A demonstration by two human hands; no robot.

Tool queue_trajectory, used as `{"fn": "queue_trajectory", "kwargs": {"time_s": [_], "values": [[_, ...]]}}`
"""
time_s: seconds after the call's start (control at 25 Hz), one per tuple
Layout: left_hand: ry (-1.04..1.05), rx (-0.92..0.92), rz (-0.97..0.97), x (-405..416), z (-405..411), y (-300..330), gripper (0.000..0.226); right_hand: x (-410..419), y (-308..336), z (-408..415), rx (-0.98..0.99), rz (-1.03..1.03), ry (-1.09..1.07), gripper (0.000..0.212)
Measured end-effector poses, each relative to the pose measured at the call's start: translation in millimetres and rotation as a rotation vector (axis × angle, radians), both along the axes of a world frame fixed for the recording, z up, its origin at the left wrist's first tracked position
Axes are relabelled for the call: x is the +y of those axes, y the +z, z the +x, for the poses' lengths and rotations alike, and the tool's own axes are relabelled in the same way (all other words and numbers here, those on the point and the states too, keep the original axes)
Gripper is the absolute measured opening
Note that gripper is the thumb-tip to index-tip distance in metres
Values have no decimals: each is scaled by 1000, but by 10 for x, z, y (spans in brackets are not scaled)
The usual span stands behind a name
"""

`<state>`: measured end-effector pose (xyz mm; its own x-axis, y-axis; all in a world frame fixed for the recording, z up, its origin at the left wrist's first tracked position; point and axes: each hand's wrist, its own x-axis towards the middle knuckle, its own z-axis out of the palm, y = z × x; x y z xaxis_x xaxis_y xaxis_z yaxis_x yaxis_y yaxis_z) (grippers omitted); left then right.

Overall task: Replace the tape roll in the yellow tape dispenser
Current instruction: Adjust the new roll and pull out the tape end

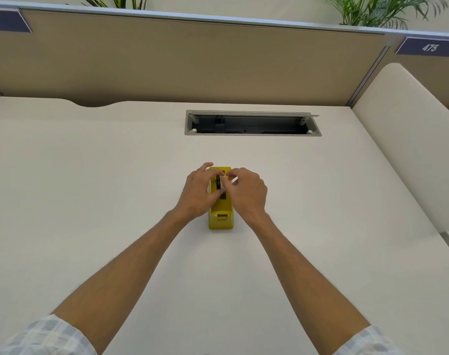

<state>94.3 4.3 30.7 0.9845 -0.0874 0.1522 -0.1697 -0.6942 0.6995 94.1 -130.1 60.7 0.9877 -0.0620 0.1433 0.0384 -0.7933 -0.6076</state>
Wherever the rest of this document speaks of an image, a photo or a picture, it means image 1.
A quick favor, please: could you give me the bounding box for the person's right hand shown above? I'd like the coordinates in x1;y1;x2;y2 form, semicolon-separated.
224;167;269;224

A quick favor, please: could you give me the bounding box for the person's left hand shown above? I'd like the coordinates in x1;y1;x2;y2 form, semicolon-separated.
172;162;223;221

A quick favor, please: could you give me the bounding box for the yellow tape dispenser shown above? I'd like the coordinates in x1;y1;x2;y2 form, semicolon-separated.
208;166;235;231

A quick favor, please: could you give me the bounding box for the person's left forearm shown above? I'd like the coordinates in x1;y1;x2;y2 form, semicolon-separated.
52;209;197;352

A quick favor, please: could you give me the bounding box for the person's right forearm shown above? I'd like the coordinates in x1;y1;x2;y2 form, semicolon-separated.
241;212;371;353

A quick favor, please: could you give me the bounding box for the beige partition panel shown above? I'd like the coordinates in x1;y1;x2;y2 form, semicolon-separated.
352;30;449;111
0;1;396;108

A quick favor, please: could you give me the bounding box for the cream curved side divider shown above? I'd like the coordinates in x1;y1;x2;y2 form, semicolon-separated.
352;63;449;234

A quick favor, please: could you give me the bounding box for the green potted plant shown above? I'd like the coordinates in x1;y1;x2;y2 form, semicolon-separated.
66;0;148;10
324;0;449;31

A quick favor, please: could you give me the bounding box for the plaid shirt sleeve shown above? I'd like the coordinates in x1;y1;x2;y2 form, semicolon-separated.
0;314;99;355
332;325;409;355

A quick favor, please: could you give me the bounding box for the blue partition label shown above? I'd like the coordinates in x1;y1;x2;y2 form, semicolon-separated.
395;37;449;58
0;7;33;34

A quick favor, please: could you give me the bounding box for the grey desk cable tray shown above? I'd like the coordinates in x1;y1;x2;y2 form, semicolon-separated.
185;109;322;137

